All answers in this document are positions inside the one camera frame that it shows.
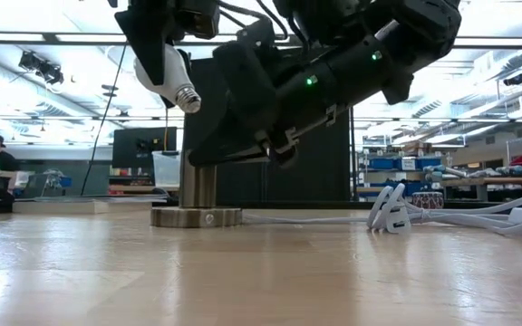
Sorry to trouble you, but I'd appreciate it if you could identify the black computer monitor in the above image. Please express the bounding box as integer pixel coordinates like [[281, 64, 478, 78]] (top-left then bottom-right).
[[111, 126, 179, 169]]

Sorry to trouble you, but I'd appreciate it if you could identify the white lamp power cable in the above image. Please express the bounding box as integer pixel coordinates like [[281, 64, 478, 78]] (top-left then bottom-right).
[[241, 183, 522, 239]]

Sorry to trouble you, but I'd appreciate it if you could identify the clear plastic storage container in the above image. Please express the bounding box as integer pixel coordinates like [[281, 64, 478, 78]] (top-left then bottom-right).
[[151, 150, 183, 187]]

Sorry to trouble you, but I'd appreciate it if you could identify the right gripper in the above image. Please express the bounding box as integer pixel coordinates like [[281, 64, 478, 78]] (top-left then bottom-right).
[[188, 18, 301, 169]]

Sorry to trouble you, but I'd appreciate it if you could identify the black hanging cable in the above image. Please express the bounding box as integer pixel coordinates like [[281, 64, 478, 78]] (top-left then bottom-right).
[[81, 40, 129, 197]]

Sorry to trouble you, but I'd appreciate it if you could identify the wooden workbench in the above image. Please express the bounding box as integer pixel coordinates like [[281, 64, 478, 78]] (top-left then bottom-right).
[[441, 176, 522, 203]]

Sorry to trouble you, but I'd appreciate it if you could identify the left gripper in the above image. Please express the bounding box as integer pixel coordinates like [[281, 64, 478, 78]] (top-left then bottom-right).
[[114, 0, 195, 110]]

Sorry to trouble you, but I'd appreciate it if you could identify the white lightbulb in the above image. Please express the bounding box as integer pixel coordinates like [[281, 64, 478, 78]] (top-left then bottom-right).
[[132, 43, 202, 114]]

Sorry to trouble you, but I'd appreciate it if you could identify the brass lamp socket wooden base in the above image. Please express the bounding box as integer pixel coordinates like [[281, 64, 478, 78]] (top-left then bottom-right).
[[150, 149, 243, 229]]

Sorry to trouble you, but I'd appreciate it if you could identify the book with landscape cover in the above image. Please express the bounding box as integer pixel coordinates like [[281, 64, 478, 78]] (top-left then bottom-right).
[[12, 200, 111, 215]]

